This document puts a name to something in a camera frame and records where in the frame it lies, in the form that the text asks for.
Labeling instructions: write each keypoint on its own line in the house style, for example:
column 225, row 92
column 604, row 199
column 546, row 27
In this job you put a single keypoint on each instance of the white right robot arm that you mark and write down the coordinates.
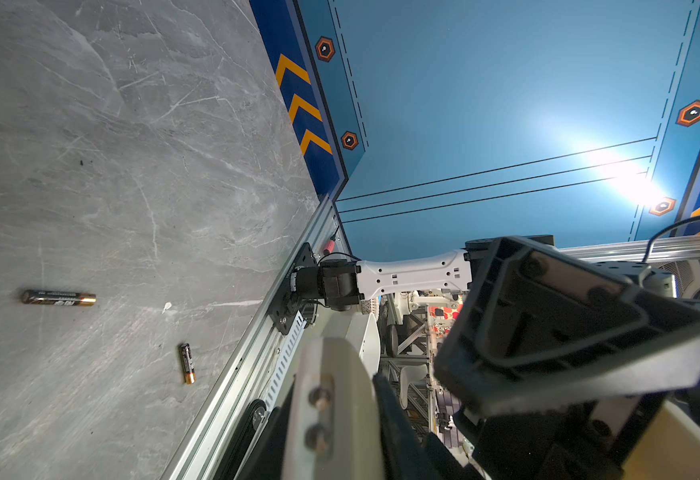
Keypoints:
column 343, row 283

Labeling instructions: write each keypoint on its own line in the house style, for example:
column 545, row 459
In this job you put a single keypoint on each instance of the black AAA battery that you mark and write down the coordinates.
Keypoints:
column 187, row 363
column 57, row 298

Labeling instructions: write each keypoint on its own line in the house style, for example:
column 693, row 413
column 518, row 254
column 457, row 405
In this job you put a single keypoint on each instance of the pink handled screwdriver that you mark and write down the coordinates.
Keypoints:
column 330, row 244

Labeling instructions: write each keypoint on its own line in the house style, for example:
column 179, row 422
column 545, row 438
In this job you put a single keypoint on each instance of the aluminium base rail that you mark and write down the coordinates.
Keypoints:
column 246, row 374

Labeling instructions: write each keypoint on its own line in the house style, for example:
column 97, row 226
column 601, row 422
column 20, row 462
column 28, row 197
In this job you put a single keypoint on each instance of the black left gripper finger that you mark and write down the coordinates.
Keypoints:
column 404, row 455

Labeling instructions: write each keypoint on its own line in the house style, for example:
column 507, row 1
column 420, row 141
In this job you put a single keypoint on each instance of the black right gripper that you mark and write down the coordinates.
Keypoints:
column 540, row 330

